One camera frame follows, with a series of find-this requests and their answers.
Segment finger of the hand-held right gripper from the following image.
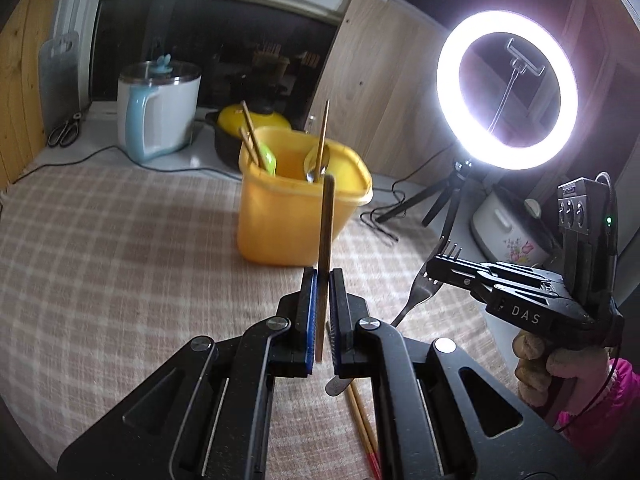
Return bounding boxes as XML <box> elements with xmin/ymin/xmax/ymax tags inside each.
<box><xmin>431</xmin><ymin>254</ymin><xmax>566</xmax><ymax>307</ymax></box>

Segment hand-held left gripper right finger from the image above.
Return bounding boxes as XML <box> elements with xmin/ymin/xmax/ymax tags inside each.
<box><xmin>326</xmin><ymin>267</ymin><xmax>596</xmax><ymax>480</ymax></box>

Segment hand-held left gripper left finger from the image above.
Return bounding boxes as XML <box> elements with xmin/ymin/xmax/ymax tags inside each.
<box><xmin>56</xmin><ymin>266</ymin><xmax>321</xmax><ymax>480</ymax></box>

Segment metal fork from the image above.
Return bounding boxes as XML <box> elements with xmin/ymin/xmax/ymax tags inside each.
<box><xmin>391</xmin><ymin>237</ymin><xmax>463</xmax><ymax>328</ymax></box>

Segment yellow plastic container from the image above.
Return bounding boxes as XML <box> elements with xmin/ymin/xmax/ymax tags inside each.
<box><xmin>237</xmin><ymin>127</ymin><xmax>374</xmax><ymax>267</ymax></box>

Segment metal spoon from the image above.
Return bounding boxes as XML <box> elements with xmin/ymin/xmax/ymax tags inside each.
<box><xmin>304</xmin><ymin>142</ymin><xmax>331</xmax><ymax>183</ymax></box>

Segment green plastic spoon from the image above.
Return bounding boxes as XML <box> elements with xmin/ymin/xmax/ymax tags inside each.
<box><xmin>257</xmin><ymin>144</ymin><xmax>279</xmax><ymax>177</ymax></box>

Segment person's right forearm pink sleeve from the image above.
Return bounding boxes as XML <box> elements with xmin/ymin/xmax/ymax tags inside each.
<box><xmin>555</xmin><ymin>357</ymin><xmax>632</xmax><ymax>431</ymax></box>

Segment person's right hand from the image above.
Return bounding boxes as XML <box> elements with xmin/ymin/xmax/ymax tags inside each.
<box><xmin>512</xmin><ymin>332</ymin><xmax>615</xmax><ymax>411</ymax></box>

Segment white floral rice cooker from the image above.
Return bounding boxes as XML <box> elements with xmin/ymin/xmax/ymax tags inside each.
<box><xmin>472</xmin><ymin>185</ymin><xmax>556</xmax><ymax>266</ymax></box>

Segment black tripod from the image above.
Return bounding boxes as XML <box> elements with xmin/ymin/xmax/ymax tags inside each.
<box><xmin>375</xmin><ymin>157</ymin><xmax>476</xmax><ymax>228</ymax></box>

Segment wooden chopstick red tip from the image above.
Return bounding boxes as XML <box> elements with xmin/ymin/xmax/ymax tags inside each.
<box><xmin>351</xmin><ymin>382</ymin><xmax>385</xmax><ymax>480</ymax></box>
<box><xmin>344</xmin><ymin>385</ymin><xmax>377</xmax><ymax>480</ymax></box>

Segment black cooking pot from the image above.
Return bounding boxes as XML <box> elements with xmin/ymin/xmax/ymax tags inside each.
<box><xmin>205</xmin><ymin>111</ymin><xmax>248</xmax><ymax>168</ymax></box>

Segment checked beige tablecloth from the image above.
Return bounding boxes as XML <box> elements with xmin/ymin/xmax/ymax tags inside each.
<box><xmin>0</xmin><ymin>162</ymin><xmax>506</xmax><ymax>480</ymax></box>

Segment light wood board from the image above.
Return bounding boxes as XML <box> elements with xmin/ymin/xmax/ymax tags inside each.
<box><xmin>310</xmin><ymin>0</ymin><xmax>481</xmax><ymax>191</ymax></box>

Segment yellow pot lid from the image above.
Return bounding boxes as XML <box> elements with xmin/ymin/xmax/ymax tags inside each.
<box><xmin>217</xmin><ymin>100</ymin><xmax>292</xmax><ymax>138</ymax></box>

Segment phone clamp holder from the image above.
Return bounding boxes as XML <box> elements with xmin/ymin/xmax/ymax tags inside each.
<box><xmin>492</xmin><ymin>37</ymin><xmax>546</xmax><ymax>133</ymax></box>

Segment black scissors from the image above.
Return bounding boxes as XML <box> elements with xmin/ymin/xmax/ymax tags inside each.
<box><xmin>47</xmin><ymin>112</ymin><xmax>83</xmax><ymax>148</ymax></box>

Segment grey cutting board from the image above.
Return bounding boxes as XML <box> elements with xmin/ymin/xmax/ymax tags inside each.
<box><xmin>39</xmin><ymin>31</ymin><xmax>81</xmax><ymax>133</ymax></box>

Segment pine plank panel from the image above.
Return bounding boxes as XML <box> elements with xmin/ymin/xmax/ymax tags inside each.
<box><xmin>0</xmin><ymin>0</ymin><xmax>66</xmax><ymax>191</ymax></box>

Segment black cable with inline switch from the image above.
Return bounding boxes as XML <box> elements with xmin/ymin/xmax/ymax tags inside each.
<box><xmin>360</xmin><ymin>175</ymin><xmax>437</xmax><ymax>246</ymax></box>

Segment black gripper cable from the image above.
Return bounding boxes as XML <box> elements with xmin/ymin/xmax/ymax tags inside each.
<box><xmin>595</xmin><ymin>172</ymin><xmax>621</xmax><ymax>261</ymax></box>

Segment ring light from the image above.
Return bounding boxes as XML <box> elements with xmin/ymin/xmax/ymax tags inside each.
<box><xmin>436</xmin><ymin>9</ymin><xmax>580</xmax><ymax>171</ymax></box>

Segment white electric pot blue handle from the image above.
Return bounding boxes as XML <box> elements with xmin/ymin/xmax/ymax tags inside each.
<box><xmin>117</xmin><ymin>55</ymin><xmax>203</xmax><ymax>163</ymax></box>

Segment black power cable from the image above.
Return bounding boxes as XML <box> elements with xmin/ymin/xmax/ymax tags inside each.
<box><xmin>10</xmin><ymin>145</ymin><xmax>242</xmax><ymax>179</ymax></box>

